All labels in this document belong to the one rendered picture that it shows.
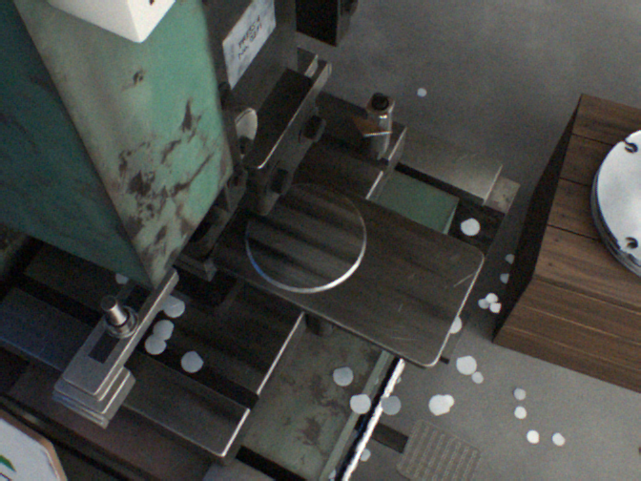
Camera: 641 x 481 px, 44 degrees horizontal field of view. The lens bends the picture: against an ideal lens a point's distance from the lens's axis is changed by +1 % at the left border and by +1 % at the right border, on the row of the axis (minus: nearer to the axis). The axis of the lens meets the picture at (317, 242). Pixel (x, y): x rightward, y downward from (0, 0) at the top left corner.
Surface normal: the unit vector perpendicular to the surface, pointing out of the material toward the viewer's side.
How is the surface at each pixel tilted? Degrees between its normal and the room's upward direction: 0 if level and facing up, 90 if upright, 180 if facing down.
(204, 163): 90
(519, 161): 0
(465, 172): 0
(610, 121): 0
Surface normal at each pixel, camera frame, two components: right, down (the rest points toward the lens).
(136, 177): 0.89, 0.41
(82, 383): 0.00, -0.44
